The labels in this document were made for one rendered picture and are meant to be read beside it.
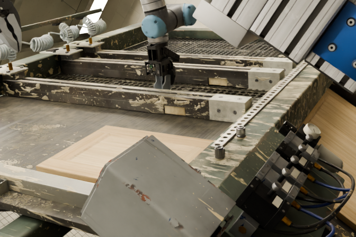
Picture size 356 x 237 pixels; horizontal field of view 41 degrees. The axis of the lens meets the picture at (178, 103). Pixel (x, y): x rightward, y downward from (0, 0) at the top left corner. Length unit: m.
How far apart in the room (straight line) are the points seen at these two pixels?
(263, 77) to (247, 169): 0.74
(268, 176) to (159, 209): 0.39
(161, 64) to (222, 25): 0.95
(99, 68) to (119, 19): 5.38
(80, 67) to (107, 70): 0.16
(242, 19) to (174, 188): 0.27
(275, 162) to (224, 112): 0.52
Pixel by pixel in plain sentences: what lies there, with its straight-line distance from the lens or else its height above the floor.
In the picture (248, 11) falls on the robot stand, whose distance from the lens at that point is 0.73.
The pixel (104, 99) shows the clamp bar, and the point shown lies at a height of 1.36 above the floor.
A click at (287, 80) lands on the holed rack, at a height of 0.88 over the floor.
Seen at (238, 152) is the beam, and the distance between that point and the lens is 1.19.
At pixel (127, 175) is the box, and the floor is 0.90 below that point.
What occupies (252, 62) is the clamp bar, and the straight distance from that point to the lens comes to 2.01.
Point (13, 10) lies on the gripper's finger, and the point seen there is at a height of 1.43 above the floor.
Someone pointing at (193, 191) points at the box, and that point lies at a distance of 0.68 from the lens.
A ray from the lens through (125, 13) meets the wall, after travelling 7.49.
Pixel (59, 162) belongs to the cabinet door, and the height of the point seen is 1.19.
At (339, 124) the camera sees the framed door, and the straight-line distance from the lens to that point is 2.24.
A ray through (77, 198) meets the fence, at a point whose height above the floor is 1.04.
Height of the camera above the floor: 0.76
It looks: 13 degrees up
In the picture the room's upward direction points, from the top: 52 degrees counter-clockwise
